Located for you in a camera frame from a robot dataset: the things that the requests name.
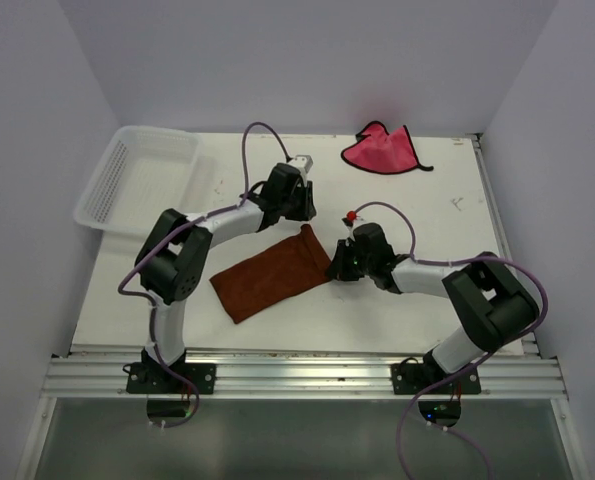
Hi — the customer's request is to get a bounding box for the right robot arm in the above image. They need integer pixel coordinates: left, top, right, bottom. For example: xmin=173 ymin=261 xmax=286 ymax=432
xmin=326 ymin=220 xmax=540 ymax=393

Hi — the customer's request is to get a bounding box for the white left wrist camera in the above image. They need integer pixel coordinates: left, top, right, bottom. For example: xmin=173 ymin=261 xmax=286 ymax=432
xmin=288 ymin=155 xmax=313 ymax=178

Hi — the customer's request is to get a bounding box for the pink towel black trim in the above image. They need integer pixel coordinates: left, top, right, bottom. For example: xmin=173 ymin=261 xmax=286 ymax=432
xmin=340 ymin=120 xmax=434 ymax=176

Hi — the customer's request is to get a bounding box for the brown towel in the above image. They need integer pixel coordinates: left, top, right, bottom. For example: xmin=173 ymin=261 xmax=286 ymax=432
xmin=210 ymin=224 xmax=331 ymax=324

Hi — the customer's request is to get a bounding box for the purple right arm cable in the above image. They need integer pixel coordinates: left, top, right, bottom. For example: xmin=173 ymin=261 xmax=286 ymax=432
xmin=395 ymin=201 xmax=549 ymax=480

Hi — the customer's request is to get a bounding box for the aluminium mounting rail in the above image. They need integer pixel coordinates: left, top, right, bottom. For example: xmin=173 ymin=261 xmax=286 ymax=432
xmin=41 ymin=348 xmax=567 ymax=400

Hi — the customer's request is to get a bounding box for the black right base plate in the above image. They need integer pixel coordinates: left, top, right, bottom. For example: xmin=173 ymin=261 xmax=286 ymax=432
xmin=390 ymin=357 xmax=482 ymax=395

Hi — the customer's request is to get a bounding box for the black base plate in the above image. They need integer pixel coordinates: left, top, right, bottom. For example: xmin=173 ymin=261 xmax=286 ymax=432
xmin=122 ymin=362 xmax=217 ymax=395
xmin=390 ymin=357 xmax=482 ymax=395

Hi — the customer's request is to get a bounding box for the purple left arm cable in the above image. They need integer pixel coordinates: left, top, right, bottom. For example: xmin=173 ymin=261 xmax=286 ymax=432
xmin=117 ymin=121 xmax=298 ymax=371

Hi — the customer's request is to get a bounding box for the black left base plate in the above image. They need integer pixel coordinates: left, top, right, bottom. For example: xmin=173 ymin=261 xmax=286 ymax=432
xmin=122 ymin=362 xmax=217 ymax=395

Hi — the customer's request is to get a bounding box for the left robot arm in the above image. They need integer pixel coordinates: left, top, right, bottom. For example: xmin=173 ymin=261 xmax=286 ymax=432
xmin=130 ymin=155 xmax=316 ymax=393

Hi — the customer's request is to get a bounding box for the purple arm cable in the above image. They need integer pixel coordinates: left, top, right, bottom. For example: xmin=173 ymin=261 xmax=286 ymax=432
xmin=117 ymin=121 xmax=298 ymax=371
xmin=395 ymin=201 xmax=549 ymax=480

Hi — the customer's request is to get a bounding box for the white plastic basket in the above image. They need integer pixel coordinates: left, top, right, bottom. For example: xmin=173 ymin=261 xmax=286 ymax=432
xmin=73 ymin=126 xmax=203 ymax=237

